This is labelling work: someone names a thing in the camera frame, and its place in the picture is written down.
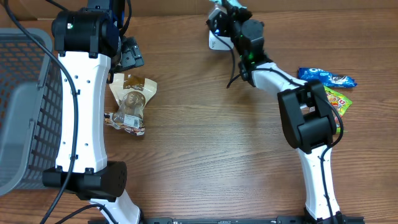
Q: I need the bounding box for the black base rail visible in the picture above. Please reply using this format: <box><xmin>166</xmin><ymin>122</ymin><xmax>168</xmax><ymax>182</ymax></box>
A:
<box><xmin>144</xmin><ymin>214</ymin><xmax>365</xmax><ymax>224</ymax></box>

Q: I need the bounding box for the green colourful candy bag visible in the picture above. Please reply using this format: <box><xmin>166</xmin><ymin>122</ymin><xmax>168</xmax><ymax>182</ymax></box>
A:
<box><xmin>324</xmin><ymin>86</ymin><xmax>353</xmax><ymax>118</ymax></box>

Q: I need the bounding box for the grey plastic mesh basket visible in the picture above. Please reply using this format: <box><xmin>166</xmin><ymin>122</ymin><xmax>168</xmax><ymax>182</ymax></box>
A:
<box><xmin>1</xmin><ymin>28</ymin><xmax>62</xmax><ymax>195</ymax></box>

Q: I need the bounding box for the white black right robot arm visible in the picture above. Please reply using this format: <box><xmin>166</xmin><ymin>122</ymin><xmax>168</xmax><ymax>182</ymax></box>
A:
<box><xmin>206</xmin><ymin>1</ymin><xmax>346</xmax><ymax>223</ymax></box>

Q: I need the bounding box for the white barcode scanner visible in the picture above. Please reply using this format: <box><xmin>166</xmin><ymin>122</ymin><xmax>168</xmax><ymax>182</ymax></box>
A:
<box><xmin>206</xmin><ymin>4</ymin><xmax>234</xmax><ymax>51</ymax></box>

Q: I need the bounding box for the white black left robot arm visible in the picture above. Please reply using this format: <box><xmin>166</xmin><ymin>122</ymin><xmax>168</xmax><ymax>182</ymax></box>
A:
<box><xmin>42</xmin><ymin>1</ymin><xmax>144</xmax><ymax>224</ymax></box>

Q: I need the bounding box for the beige clear pastry bag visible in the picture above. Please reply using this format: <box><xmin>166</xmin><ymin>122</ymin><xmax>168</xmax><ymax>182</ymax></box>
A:
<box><xmin>104</xmin><ymin>73</ymin><xmax>157</xmax><ymax>136</ymax></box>

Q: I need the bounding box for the blue cookie packet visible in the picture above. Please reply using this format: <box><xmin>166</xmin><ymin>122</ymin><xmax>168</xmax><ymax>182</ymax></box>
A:
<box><xmin>298</xmin><ymin>67</ymin><xmax>357</xmax><ymax>88</ymax></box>

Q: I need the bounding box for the mint green snack packet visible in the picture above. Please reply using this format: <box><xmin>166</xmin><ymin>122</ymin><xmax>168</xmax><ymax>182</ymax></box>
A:
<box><xmin>209</xmin><ymin>0</ymin><xmax>246</xmax><ymax>9</ymax></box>

